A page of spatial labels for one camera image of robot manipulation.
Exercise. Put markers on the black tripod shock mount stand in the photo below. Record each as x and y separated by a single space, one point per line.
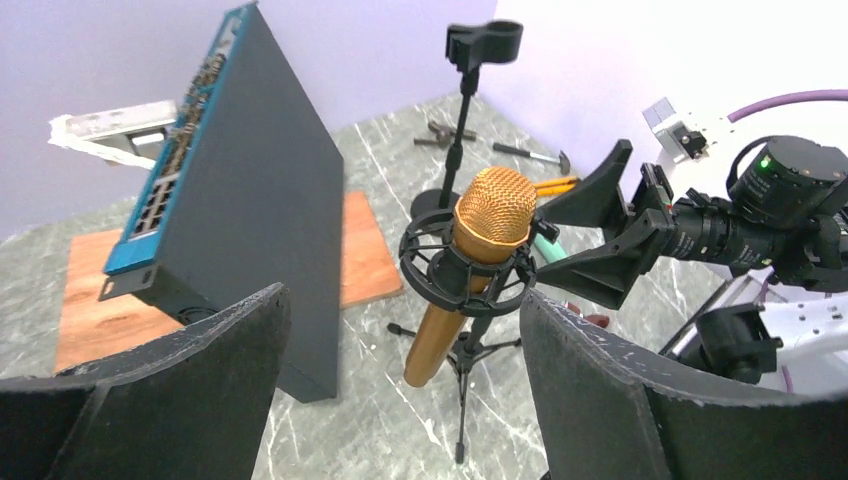
459 284

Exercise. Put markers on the teal green microphone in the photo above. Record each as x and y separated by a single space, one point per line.
550 251

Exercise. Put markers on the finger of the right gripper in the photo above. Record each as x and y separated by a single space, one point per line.
596 201
601 275

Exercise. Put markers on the small black handled hammer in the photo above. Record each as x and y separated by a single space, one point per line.
561 160

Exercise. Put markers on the blue network switch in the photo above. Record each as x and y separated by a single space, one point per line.
247 191

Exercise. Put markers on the yellow utility knife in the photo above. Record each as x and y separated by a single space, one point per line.
556 186

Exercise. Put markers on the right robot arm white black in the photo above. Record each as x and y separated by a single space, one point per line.
785 212

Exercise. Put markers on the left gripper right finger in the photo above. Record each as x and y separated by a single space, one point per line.
610 409

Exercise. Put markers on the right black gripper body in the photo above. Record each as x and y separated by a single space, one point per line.
652 224

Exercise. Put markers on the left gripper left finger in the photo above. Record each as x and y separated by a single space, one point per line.
192 404

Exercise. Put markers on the gold microphone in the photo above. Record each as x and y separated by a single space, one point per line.
490 221

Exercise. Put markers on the white metal bracket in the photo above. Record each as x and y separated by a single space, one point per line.
132 136

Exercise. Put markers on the black round base mic stand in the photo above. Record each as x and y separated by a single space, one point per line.
468 48

